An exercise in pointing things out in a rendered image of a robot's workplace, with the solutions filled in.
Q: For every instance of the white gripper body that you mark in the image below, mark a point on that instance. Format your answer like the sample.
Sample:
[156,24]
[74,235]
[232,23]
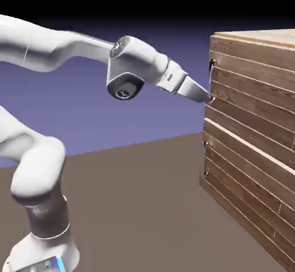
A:
[191,88]

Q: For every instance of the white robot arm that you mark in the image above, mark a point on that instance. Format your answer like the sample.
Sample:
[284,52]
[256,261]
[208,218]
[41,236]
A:
[133,64]

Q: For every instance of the wooden cabinet door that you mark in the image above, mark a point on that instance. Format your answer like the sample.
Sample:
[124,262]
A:
[253,87]
[249,184]

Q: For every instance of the wooden cabinet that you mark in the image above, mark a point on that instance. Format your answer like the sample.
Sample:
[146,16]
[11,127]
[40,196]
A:
[253,119]

